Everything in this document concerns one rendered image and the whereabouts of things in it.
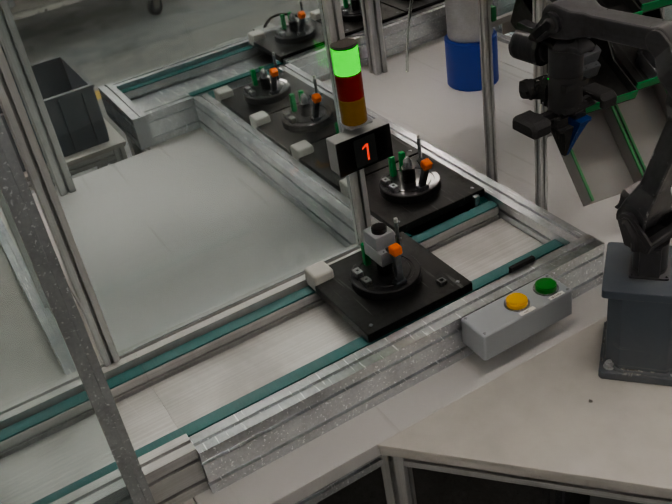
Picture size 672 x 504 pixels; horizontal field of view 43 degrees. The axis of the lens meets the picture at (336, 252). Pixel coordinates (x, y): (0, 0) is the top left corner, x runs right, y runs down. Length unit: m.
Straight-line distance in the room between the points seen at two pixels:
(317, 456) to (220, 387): 0.23
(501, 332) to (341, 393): 0.31
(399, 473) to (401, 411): 0.11
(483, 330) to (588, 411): 0.23
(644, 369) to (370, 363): 0.48
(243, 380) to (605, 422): 0.65
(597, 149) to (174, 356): 0.97
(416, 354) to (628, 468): 0.41
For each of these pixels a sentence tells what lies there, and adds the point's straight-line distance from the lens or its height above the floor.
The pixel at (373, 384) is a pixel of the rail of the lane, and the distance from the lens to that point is 1.57.
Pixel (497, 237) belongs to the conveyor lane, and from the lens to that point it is 1.90.
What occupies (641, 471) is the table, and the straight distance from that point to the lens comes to 1.50.
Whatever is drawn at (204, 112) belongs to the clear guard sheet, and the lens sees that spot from 1.55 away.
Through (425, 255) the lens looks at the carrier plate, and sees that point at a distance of 1.76.
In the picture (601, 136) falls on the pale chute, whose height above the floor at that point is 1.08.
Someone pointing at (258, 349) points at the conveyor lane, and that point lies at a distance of 1.69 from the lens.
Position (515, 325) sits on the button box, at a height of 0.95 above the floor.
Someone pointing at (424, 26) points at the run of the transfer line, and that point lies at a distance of 3.05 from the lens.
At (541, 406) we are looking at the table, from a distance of 1.59.
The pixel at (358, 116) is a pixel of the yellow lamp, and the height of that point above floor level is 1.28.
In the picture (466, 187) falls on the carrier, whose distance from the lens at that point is 1.97.
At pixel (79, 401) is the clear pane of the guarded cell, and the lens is 1.29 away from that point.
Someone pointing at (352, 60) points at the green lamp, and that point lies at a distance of 1.59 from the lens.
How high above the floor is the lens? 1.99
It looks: 34 degrees down
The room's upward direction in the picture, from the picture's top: 10 degrees counter-clockwise
